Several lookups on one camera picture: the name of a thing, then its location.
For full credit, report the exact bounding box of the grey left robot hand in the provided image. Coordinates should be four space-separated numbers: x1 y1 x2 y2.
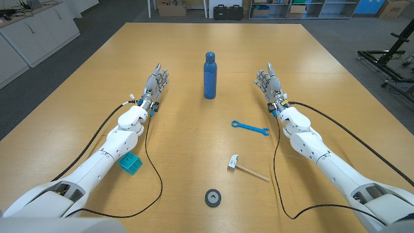
144 63 170 103

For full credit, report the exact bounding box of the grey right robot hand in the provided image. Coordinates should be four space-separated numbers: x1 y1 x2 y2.
254 61 287 104

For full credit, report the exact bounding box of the blue metal bottle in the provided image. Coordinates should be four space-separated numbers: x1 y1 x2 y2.
203 60 218 100

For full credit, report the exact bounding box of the blue plastic wrench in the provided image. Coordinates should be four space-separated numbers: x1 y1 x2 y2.
231 120 270 137

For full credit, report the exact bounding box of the brown cardboard box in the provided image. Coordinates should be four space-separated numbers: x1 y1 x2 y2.
157 0 188 17
376 0 411 19

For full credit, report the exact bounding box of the black hard case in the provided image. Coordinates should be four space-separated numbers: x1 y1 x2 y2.
228 4 244 21
213 4 229 21

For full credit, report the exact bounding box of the teal translucent cube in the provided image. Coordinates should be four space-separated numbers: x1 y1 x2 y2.
117 151 144 176

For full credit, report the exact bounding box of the grey metal shelf unit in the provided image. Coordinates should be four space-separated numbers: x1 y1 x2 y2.
248 0 360 20

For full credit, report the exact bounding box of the white cabinet row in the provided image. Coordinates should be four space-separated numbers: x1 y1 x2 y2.
0 0 81 90

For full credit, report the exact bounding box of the blue partition panel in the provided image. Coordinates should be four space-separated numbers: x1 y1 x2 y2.
354 0 378 15

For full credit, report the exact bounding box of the grey round wheel disc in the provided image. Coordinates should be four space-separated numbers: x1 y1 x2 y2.
204 188 223 208

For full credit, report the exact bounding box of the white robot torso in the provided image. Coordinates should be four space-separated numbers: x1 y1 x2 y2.
0 216 129 233

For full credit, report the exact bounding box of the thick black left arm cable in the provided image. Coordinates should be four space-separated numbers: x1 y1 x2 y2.
50 100 136 182

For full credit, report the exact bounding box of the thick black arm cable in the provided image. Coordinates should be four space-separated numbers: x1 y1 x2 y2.
287 101 414 188
50 100 136 182

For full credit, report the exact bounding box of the small wooden-handled hammer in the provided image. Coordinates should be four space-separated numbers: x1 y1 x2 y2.
226 154 271 183

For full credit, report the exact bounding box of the white table frame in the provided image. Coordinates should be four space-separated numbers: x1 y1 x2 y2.
147 0 208 19

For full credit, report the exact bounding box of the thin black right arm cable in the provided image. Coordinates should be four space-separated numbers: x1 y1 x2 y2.
273 111 387 226

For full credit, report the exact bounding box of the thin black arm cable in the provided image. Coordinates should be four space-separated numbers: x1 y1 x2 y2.
64 111 164 219
273 111 387 226

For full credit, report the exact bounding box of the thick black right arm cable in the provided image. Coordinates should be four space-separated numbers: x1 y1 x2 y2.
287 101 414 188

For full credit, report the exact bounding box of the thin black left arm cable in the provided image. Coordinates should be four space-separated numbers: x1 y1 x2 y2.
64 111 164 219

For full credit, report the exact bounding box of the black metal stand frame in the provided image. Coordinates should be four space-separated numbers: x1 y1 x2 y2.
357 19 414 103

